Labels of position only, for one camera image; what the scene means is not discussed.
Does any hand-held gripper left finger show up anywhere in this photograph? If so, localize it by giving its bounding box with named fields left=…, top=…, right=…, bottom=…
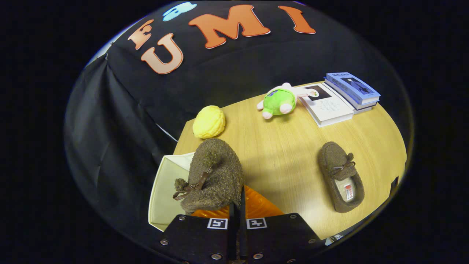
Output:
left=158, top=205, right=236, bottom=264

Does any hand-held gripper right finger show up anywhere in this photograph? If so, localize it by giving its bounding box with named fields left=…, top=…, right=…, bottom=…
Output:
left=237, top=185, right=326, bottom=264

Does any brown fuzzy shoe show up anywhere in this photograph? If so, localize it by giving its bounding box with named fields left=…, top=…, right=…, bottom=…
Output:
left=172, top=138, right=244, bottom=215
left=317, top=142, right=365, bottom=213

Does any grey fabric storage box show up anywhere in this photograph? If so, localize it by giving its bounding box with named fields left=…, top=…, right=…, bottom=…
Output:
left=148, top=152, right=196, bottom=232

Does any yellow ribbed bread toy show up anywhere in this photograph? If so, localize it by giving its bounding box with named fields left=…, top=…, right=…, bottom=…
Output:
left=193, top=105, right=226, bottom=139

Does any green and pink plush toy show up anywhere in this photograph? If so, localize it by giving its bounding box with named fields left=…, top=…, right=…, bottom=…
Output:
left=256, top=82, right=319, bottom=120

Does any white book with dark photo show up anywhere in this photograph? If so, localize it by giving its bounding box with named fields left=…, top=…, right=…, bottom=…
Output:
left=299, top=82, right=355, bottom=128

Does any dark blue cover book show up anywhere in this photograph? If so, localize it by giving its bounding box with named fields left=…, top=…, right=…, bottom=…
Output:
left=324, top=81, right=378, bottom=111

